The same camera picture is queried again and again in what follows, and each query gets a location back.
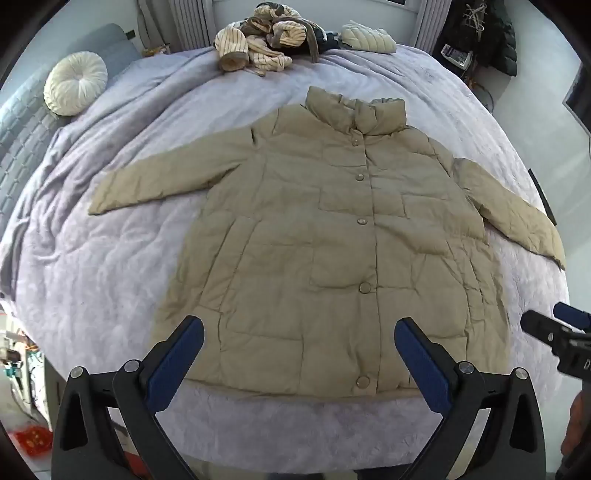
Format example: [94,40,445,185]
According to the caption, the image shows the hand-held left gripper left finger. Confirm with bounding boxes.
[52,316,206,480]

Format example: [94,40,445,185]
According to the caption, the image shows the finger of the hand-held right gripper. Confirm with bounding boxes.
[553,302,591,331]
[521,310,571,354]

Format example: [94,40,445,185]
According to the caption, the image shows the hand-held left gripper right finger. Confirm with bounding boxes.
[394,316,549,480]

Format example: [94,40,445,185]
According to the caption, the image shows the khaki puffer jacket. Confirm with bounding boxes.
[88,85,567,398]

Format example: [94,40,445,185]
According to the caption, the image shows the dark hanging clothes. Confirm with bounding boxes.
[443,0,519,78]

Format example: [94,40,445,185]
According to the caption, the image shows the lilac quilted blanket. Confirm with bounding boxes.
[0,42,572,480]

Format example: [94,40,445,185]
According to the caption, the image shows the grey-blue padded headboard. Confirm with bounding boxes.
[0,23,140,232]

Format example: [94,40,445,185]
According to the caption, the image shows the small printed box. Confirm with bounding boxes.
[440,43,472,66]

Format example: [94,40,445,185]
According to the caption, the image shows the round white pleated pillow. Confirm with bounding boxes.
[43,52,109,116]

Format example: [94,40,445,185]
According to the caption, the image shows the cream striped garment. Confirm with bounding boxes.
[214,2,320,77]

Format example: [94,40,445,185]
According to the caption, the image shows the grey curtain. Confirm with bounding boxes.
[412,0,445,48]
[172,0,260,52]

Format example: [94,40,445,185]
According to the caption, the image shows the cream quilted garment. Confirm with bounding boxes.
[340,19,398,54]

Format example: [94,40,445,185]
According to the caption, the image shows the dark garment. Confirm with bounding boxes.
[318,30,345,53]

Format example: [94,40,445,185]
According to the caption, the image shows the dark wall screen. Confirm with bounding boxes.
[562,59,591,137]

